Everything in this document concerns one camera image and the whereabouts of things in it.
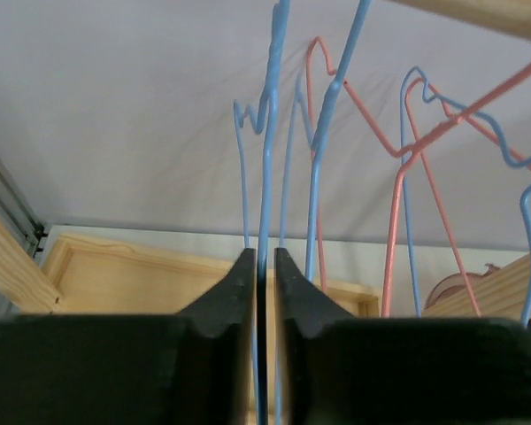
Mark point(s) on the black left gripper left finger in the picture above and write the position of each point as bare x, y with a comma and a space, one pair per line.
189, 367

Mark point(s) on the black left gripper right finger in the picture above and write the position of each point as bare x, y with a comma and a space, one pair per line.
336, 368

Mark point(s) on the pink wire hanger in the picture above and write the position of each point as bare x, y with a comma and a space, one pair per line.
384, 141
455, 113

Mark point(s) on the pink plastic basket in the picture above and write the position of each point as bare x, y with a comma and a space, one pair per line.
454, 283

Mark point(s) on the wooden clothes rack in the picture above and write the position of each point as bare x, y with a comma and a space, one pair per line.
108, 277

